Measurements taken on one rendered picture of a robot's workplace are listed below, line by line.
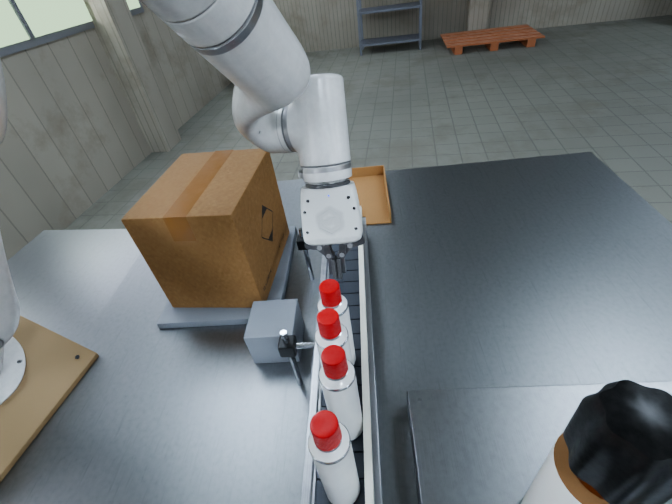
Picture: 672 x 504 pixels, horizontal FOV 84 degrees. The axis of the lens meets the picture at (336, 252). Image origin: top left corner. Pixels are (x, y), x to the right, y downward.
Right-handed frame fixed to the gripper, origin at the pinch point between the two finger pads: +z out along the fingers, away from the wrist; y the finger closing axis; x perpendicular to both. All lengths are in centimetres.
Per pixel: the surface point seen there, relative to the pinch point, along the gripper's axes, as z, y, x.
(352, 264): 9.2, 1.2, 23.7
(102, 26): -123, -213, 295
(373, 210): 3, 8, 53
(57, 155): -22, -233, 222
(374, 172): -6, 9, 74
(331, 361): 4.2, 0.3, -22.2
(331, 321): 1.9, 0.0, -16.0
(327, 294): 0.3, -0.8, -10.6
